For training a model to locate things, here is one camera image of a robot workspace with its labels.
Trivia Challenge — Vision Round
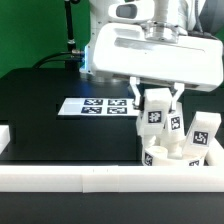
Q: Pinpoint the black cable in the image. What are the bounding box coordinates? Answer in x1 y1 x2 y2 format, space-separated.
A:
32 49 87 69

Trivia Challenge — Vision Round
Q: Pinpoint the white left fence bar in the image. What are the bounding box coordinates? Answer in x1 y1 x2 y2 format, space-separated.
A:
0 125 10 154

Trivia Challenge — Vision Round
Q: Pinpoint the white front fence bar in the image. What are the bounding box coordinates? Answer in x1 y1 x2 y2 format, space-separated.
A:
0 165 224 193

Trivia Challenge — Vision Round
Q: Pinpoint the white marker sheet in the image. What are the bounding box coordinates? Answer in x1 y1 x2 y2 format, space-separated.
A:
58 98 139 117

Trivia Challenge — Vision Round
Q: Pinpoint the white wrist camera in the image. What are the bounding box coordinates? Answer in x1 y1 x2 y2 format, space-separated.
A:
108 0 155 24

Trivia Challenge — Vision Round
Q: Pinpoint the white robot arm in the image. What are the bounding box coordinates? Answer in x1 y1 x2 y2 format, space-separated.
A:
80 0 223 109

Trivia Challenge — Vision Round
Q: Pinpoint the black pole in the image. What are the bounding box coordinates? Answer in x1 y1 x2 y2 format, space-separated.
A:
64 0 80 52

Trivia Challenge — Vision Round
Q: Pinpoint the white fence bar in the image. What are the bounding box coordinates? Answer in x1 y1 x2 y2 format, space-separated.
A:
0 125 10 154
0 165 224 193

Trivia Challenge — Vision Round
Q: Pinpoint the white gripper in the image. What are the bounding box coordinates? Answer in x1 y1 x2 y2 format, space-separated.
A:
92 23 224 112

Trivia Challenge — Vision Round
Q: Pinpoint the white round stool seat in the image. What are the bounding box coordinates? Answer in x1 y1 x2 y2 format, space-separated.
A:
141 136 204 167

